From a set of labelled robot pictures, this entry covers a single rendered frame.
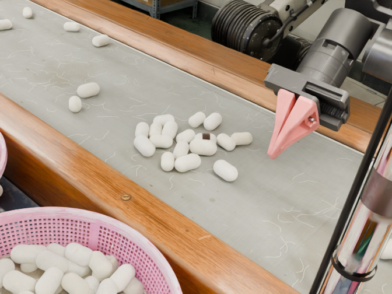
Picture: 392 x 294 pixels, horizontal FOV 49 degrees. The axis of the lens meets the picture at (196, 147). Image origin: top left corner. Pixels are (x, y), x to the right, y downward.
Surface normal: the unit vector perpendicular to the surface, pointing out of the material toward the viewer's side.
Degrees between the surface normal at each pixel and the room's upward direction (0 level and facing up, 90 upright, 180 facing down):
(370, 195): 90
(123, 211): 0
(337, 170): 0
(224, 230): 0
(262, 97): 45
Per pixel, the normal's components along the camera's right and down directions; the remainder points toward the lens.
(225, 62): 0.09, -0.81
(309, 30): -0.67, 0.36
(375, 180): -0.91, 0.17
